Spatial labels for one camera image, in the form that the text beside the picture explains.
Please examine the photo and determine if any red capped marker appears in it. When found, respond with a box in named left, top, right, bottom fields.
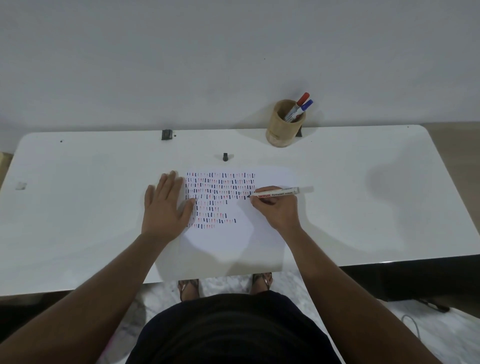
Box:
left=284, top=92, right=310, bottom=123

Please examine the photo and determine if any person's right forearm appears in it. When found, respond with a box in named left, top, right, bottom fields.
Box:
left=284, top=224, right=444, bottom=364

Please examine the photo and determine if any brown sandal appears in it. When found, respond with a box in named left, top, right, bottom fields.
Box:
left=250, top=272, right=274, bottom=295
left=178, top=278, right=200, bottom=303

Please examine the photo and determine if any black pen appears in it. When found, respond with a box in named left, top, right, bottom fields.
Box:
left=415, top=298, right=451, bottom=313

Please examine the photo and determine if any white marker with black tip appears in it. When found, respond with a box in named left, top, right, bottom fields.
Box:
left=247, top=186, right=314, bottom=199

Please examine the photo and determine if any person's right hand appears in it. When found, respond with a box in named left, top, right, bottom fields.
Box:
left=249, top=185, right=303, bottom=233

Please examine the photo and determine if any grey cable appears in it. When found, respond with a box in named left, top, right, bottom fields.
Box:
left=401, top=314, right=423, bottom=339

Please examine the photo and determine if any blue capped marker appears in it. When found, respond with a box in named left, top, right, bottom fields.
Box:
left=291, top=99, right=314, bottom=121

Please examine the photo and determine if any person's left forearm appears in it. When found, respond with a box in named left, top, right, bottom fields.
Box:
left=0, top=232, right=178, bottom=364

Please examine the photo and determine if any person's left hand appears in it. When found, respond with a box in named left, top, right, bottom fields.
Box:
left=141, top=170, right=196, bottom=243

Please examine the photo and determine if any person's black shirt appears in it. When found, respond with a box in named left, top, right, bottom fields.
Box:
left=125, top=290, right=343, bottom=364

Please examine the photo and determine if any white paper with ink marks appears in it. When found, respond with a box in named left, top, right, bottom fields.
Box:
left=155, top=165, right=301, bottom=283

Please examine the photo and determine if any wooden pen holder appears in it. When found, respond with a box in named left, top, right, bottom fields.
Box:
left=265, top=99, right=307, bottom=148

